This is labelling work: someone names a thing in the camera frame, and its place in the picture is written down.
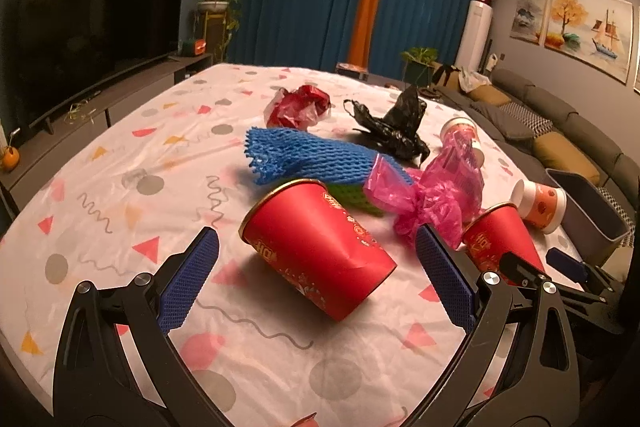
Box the blue foam net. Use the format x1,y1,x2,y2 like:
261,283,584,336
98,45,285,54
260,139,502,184
244,125,416,188

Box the white cloth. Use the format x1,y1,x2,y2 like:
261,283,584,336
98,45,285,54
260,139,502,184
457,69,493,92

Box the green foam net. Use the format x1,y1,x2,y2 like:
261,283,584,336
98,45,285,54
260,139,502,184
327,179,386,215

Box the orange white paper cup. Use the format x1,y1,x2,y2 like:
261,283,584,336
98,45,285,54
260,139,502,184
442,117,486,168
510,179,567,235

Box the black yellow bag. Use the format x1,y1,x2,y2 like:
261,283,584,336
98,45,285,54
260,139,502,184
432,62,466,88

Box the small yellow cushion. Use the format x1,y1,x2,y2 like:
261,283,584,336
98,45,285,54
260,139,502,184
470,84,511,105

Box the printed tablecloth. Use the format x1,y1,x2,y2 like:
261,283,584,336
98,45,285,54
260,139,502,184
0,63,591,427

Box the red plastic bag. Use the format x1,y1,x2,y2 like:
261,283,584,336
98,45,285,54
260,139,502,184
265,84,333,130

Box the large yellow cushion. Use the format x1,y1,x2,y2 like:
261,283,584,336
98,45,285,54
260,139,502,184
532,132,601,185

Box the dark tv cabinet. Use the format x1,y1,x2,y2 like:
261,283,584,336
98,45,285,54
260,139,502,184
0,54,213,212

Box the black television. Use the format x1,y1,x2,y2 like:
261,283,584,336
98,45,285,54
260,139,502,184
17,0,188,130

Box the trailing potted plant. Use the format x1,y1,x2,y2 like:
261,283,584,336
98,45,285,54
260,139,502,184
197,0,243,62

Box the green potted plant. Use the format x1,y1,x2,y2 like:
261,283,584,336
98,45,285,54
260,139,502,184
400,47,441,85

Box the grey trash bin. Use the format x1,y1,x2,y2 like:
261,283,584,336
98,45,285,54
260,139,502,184
545,168,632,265

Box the small landscape painting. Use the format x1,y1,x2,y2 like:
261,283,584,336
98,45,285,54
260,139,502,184
510,0,551,45

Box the white standing air conditioner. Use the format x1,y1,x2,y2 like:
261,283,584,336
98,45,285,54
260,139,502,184
455,0,493,70

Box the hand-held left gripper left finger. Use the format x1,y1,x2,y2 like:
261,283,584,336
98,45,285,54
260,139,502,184
52,227,221,427

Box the black white patterned cushion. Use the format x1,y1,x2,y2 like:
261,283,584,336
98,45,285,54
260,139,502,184
597,184,636,220
505,102,556,132

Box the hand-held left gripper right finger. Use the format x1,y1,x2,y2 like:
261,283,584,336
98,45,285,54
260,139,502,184
400,224,583,427

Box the grey sofa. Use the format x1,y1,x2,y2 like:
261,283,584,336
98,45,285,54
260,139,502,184
440,67,640,258

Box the tree and ship painting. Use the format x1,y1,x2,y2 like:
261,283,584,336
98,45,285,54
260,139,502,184
544,0,633,85

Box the pink plastic bag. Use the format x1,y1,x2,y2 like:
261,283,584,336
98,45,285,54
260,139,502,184
364,127,486,250

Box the gold plant stand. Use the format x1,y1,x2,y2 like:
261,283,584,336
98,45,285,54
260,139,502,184
192,9,226,58

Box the flat printed box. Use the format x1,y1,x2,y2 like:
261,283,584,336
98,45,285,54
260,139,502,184
336,62,371,78

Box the black plastic bag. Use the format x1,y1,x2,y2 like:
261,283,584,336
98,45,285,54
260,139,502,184
343,84,431,162

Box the grey cushion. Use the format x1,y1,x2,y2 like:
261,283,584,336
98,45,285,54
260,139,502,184
470,101,536,140

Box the large red paper cup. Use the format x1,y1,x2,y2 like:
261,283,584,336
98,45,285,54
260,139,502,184
239,178,398,322

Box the small red paper cup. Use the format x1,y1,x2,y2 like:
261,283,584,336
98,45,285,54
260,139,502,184
461,203,546,280

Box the yellow string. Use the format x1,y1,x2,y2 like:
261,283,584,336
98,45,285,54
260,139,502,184
64,103,97,124

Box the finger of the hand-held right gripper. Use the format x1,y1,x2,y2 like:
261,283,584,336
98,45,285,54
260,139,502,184
500,251,547,289
546,248,626,290

